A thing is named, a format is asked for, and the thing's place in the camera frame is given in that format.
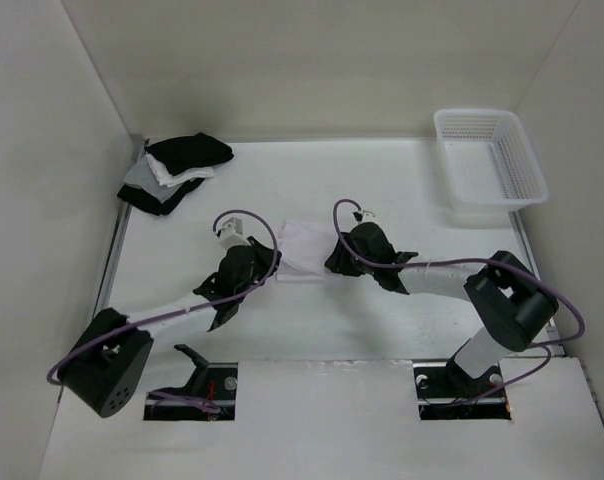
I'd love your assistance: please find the grey folded tank top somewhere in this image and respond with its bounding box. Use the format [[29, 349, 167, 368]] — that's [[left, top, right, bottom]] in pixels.
[[123, 157, 176, 203]]

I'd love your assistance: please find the white plastic basket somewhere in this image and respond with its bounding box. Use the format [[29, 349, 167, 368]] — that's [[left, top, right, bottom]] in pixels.
[[433, 108, 549, 215]]

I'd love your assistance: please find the white tank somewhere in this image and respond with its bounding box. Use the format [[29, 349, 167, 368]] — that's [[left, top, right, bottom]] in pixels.
[[276, 219, 338, 283], [145, 153, 215, 187]]

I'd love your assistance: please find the bottom black folded tank top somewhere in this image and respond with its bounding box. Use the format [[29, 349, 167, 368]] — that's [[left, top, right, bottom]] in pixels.
[[117, 178, 204, 216]]

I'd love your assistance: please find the white folded tank top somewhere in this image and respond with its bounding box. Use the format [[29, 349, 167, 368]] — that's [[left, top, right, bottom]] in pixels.
[[145, 153, 215, 187]]

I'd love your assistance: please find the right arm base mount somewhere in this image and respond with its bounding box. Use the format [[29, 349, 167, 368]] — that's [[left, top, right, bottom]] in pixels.
[[413, 362, 511, 421]]

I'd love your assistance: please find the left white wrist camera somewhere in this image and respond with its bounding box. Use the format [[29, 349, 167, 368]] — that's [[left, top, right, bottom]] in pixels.
[[214, 217, 250, 250]]

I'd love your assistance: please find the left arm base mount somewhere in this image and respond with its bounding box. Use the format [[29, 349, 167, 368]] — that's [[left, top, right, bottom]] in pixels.
[[143, 344, 239, 422]]

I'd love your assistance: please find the black folded tank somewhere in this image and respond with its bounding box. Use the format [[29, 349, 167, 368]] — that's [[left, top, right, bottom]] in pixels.
[[117, 178, 204, 216], [145, 132, 234, 176]]

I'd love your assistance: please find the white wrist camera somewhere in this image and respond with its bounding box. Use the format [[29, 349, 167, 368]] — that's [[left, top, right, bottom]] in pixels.
[[214, 217, 250, 250], [352, 209, 376, 225]]

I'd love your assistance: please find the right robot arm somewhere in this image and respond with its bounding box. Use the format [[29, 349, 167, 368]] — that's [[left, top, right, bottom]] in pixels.
[[324, 222, 559, 396]]

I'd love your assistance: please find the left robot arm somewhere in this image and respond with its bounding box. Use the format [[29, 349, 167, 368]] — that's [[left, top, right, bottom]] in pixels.
[[49, 237, 281, 418]]

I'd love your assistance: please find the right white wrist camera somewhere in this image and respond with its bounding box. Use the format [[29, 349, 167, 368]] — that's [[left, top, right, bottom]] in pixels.
[[352, 209, 376, 225]]

